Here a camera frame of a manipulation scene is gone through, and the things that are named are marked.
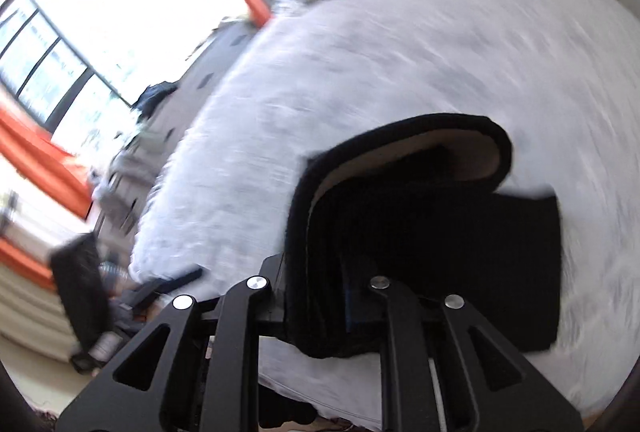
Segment white drawer cabinet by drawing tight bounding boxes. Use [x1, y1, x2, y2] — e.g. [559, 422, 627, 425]
[92, 19, 261, 238]

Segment window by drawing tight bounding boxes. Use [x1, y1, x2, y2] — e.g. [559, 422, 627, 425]
[0, 0, 241, 138]

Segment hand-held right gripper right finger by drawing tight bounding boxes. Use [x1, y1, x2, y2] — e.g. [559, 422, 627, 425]
[344, 269, 586, 432]

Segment blue crumpled cloth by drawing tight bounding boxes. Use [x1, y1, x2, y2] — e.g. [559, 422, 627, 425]
[135, 83, 181, 114]

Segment black blurred object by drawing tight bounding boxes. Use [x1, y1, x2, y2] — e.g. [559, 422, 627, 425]
[50, 234, 113, 363]

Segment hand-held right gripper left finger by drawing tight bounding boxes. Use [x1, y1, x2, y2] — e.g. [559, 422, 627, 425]
[59, 276, 273, 432]

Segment black bar-shaped object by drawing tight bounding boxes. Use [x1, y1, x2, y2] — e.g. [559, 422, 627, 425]
[145, 267, 203, 299]

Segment black pants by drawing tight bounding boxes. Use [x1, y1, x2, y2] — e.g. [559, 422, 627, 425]
[287, 113, 561, 359]

